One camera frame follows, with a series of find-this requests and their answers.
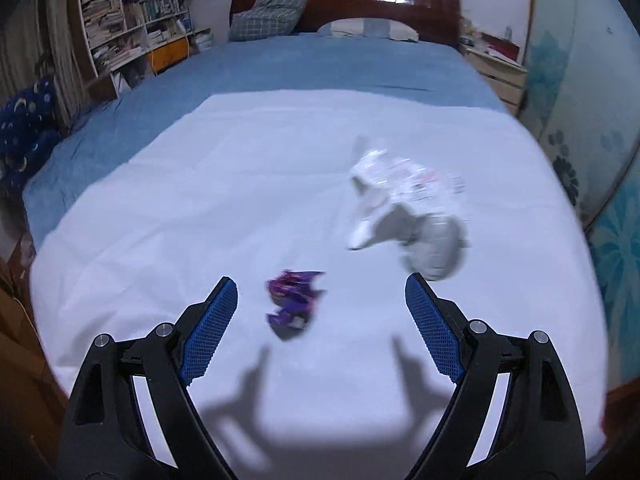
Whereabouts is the red box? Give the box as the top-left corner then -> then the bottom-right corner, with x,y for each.
481,32 -> 522,62

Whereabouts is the grey checkered pillow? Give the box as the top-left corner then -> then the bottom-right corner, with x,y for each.
228,0 -> 310,42

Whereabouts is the grey paper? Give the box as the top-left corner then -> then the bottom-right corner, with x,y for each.
346,205 -> 472,282

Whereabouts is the blue bed sheet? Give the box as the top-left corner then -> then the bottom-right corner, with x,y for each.
21,32 -> 512,251

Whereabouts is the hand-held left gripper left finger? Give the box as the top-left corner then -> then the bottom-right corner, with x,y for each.
59,276 -> 240,480

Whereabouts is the white bed sheet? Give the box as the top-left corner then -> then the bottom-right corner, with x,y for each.
29,91 -> 609,467

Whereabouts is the striped pillow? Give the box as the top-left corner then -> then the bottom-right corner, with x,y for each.
317,18 -> 420,42

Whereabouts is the blue moon print cloth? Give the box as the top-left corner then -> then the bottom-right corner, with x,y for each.
0,75 -> 62,192

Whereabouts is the cream nightstand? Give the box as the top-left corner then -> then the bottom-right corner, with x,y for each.
461,42 -> 529,117

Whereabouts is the pile of books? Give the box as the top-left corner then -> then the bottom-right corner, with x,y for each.
77,0 -> 193,73

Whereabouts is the purple wrapper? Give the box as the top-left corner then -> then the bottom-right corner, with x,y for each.
265,269 -> 327,342

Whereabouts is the white bookshelf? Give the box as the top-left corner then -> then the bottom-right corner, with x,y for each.
66,0 -> 197,98

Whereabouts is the clear plastic wrapper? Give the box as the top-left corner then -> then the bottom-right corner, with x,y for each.
348,135 -> 470,221

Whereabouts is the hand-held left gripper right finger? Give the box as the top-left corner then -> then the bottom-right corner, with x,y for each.
404,272 -> 587,480

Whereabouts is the floral glass wardrobe door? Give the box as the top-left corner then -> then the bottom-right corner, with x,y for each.
516,0 -> 640,361

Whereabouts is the beige curtain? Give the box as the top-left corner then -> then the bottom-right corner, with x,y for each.
0,0 -> 83,131

